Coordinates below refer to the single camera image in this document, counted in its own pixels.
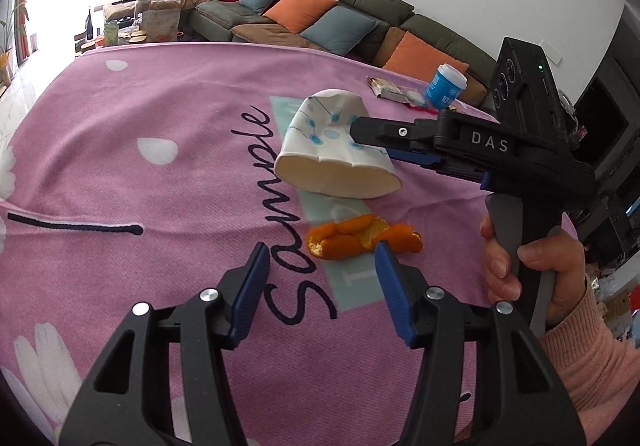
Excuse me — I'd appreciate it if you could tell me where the crushed white paper cup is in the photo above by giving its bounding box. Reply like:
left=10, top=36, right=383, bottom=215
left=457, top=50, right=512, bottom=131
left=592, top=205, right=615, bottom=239
left=270, top=89, right=402, bottom=200

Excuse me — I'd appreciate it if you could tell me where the orange peel large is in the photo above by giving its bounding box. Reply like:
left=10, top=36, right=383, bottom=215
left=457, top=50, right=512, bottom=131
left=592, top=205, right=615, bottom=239
left=306, top=214, right=424, bottom=262

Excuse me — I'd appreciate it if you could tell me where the pink sleeve forearm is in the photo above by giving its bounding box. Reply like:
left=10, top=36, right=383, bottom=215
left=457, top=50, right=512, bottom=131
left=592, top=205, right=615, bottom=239
left=451, top=275, right=640, bottom=446

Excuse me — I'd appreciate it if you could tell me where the person right hand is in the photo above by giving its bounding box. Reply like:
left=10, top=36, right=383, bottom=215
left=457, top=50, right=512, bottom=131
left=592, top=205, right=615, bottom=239
left=480, top=215, right=587, bottom=325

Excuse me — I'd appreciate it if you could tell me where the snack packet on table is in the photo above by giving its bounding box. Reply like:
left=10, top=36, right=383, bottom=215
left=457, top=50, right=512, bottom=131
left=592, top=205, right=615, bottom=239
left=367, top=77, right=426, bottom=108

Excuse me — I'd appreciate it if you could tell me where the blue white paper cup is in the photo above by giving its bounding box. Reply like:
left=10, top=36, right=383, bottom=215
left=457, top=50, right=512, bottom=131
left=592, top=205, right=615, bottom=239
left=425, top=63, right=468, bottom=110

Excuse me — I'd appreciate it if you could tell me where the orange cushion near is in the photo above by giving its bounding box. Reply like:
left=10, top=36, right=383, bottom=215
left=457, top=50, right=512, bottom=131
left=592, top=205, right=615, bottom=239
left=383, top=32, right=470, bottom=83

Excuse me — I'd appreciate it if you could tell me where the orange cushion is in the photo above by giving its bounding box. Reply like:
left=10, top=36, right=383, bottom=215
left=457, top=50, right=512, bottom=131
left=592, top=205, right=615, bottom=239
left=383, top=32, right=470, bottom=83
left=264, top=0, right=338, bottom=34

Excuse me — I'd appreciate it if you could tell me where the blue grey cushion near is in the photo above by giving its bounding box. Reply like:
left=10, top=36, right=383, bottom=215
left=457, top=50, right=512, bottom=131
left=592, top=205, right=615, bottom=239
left=300, top=6, right=378, bottom=56

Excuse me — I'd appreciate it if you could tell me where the orange cushion far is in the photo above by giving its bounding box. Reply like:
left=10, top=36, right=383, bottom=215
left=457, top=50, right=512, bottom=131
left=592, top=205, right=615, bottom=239
left=264, top=0, right=338, bottom=34

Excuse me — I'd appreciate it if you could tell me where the dark green sectional sofa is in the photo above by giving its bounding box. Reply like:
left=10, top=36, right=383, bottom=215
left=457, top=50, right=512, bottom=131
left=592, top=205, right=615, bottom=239
left=189, top=0, right=496, bottom=106

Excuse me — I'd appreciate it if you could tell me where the pink floral tablecloth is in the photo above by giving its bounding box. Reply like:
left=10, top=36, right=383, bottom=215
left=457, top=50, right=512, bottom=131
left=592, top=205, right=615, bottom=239
left=1, top=42, right=494, bottom=445

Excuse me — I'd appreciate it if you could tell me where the glass coffee table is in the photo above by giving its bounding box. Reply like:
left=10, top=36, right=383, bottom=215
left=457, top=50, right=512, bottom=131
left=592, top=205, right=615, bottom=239
left=75, top=9, right=184, bottom=56

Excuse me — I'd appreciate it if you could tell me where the tall potted plant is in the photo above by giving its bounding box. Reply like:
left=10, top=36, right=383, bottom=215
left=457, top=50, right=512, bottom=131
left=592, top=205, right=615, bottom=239
left=1, top=0, right=30, bottom=87

